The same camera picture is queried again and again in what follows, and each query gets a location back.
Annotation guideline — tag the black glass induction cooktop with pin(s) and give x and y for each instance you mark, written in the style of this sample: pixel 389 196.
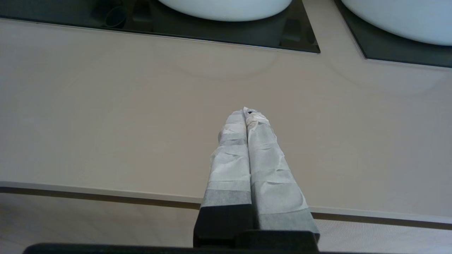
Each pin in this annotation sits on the black glass induction cooktop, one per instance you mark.
pixel 70 21
pixel 378 53

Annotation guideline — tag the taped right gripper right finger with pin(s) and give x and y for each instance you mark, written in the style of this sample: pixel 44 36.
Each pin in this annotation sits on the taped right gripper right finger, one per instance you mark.
pixel 272 183

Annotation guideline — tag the white cooking pot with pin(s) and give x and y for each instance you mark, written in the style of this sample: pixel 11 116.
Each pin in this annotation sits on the white cooking pot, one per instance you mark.
pixel 226 10
pixel 406 21

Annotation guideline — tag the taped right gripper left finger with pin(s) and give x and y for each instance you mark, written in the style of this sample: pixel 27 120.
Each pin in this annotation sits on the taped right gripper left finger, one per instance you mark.
pixel 229 169

